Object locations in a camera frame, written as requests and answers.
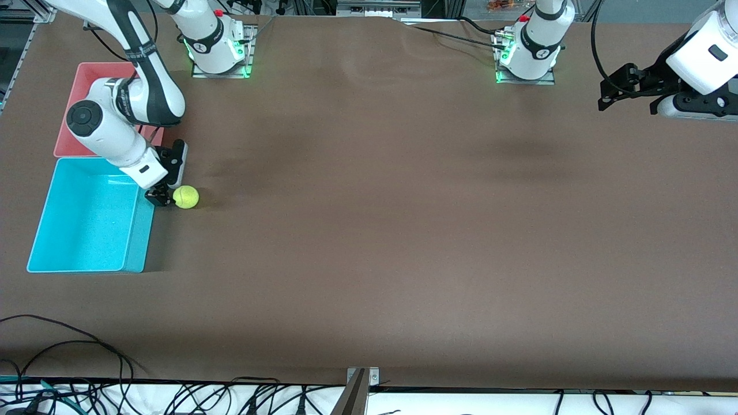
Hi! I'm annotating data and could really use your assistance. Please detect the yellow-green tennis ball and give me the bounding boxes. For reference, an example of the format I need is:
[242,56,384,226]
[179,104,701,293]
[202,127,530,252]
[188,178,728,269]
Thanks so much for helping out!
[172,184,200,209]

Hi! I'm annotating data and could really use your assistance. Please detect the pink plastic bin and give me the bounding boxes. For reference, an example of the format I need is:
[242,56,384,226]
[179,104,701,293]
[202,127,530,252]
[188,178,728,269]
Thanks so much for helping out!
[53,62,167,159]

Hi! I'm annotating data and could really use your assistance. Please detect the grey metal bar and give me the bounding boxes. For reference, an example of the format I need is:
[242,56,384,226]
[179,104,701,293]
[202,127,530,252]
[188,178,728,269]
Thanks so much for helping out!
[332,369,370,415]

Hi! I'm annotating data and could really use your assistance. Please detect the grey power strip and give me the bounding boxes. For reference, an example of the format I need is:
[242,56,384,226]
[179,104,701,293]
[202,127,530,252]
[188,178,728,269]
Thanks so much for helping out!
[336,0,423,18]

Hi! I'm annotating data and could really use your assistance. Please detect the blue plastic bin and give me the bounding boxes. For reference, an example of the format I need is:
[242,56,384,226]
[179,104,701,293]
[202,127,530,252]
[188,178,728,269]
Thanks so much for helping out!
[27,156,161,274]

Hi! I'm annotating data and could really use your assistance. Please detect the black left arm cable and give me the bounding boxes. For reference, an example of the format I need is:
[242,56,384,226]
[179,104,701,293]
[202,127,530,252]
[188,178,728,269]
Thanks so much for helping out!
[590,0,635,96]

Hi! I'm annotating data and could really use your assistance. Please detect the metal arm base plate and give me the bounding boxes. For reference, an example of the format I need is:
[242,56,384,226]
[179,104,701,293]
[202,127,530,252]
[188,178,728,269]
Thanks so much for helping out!
[191,23,257,79]
[493,29,557,86]

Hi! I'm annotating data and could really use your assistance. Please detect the long black cable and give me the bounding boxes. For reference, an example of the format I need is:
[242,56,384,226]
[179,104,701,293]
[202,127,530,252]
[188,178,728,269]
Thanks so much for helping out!
[0,315,149,404]

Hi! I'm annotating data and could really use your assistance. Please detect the aluminium frame rail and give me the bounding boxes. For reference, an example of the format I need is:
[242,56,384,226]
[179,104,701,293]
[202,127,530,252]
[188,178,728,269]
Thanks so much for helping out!
[0,9,58,110]

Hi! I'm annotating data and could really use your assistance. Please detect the teal cable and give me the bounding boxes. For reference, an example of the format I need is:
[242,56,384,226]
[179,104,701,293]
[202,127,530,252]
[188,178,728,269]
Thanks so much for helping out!
[0,376,78,413]

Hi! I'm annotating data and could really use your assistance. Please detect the small metal bracket plate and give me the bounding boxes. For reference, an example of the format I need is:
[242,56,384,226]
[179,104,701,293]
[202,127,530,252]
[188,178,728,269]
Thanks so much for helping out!
[347,367,380,386]

